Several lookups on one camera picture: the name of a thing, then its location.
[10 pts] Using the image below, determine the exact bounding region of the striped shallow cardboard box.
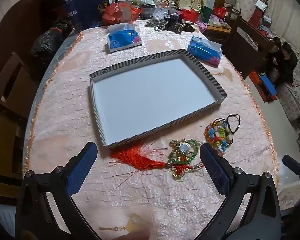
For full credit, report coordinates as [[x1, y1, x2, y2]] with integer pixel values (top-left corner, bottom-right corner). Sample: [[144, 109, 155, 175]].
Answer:
[[89, 49, 227, 149]]

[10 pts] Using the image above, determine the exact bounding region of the blue tissue pack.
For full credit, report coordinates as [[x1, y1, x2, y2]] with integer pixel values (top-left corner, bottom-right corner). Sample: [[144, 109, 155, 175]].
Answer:
[[187, 35, 223, 67], [107, 23, 142, 53]]

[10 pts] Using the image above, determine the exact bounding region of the red plastic bag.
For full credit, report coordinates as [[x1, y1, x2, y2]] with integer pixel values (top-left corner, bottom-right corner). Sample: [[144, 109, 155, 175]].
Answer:
[[102, 1, 142, 26]]

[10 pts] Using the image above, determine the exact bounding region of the light wooden chair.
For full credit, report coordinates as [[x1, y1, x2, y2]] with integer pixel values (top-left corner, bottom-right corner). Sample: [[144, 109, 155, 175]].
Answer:
[[0, 52, 38, 198]]

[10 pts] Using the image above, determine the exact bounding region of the translucent amber pendant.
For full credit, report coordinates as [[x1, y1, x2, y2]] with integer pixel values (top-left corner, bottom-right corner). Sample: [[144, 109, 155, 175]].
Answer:
[[99, 212, 152, 240], [212, 68, 233, 81]]

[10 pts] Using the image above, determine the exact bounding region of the blue stool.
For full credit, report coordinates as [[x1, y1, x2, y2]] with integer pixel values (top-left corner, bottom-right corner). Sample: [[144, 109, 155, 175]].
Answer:
[[258, 76, 278, 99]]

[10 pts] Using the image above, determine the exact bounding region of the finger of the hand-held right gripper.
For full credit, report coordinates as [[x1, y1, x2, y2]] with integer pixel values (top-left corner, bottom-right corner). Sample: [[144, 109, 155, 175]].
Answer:
[[282, 154, 300, 181]]

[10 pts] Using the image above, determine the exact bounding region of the dark blue paper bag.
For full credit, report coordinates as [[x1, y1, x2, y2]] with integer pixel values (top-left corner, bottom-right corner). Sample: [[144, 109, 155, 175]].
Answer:
[[63, 0, 111, 32]]

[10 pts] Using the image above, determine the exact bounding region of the white radiator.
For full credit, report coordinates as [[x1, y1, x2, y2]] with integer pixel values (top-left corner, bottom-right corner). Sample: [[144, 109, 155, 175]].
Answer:
[[0, 202, 18, 233]]

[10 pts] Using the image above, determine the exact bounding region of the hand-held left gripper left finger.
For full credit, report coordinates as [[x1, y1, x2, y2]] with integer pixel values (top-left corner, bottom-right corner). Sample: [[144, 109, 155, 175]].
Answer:
[[14, 141, 103, 240]]

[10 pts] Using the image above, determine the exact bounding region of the small red bag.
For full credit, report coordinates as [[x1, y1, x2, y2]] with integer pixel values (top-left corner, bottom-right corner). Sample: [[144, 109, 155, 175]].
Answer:
[[213, 6, 227, 18]]

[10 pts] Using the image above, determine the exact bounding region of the translucent multicolour bead bracelet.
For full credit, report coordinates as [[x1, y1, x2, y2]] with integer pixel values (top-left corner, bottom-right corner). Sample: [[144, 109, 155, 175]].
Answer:
[[204, 123, 222, 143]]

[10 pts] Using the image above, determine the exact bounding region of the green bead bracelet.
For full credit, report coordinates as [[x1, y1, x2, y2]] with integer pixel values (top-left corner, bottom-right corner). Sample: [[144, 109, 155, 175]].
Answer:
[[168, 139, 201, 167]]

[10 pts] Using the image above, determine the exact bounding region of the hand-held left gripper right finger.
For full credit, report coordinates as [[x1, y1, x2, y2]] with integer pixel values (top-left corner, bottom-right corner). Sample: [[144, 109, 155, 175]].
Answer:
[[197, 143, 282, 240]]

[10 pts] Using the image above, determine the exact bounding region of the green gift bag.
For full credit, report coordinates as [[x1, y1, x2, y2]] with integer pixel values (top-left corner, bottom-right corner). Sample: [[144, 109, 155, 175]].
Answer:
[[200, 5, 214, 23]]

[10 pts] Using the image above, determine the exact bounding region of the red knot tassel ornament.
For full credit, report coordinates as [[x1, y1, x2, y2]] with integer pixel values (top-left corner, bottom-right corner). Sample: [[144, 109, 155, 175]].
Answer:
[[109, 142, 205, 181]]

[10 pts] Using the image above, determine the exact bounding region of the flower bead bracelet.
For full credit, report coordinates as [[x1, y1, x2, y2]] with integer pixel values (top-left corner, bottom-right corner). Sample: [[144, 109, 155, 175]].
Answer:
[[213, 126, 232, 155]]

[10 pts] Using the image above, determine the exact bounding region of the pile of assorted clutter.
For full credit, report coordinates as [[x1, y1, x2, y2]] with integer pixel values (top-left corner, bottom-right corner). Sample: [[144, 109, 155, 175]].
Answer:
[[141, 0, 208, 34]]

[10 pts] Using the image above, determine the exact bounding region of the dark round tabletop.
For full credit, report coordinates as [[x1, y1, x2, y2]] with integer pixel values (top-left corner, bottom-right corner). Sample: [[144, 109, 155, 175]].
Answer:
[[0, 0, 48, 80]]

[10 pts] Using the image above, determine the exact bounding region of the small silver watch bracelet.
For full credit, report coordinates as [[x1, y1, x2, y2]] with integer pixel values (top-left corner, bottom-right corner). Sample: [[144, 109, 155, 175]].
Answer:
[[177, 142, 191, 155]]

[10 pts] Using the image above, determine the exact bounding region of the dark wooden chair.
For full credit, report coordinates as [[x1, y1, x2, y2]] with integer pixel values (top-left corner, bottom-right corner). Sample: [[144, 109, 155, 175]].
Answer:
[[225, 15, 276, 80]]

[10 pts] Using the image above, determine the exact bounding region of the black cord necklace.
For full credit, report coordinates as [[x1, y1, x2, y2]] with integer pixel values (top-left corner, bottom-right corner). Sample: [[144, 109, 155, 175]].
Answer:
[[221, 114, 242, 147]]

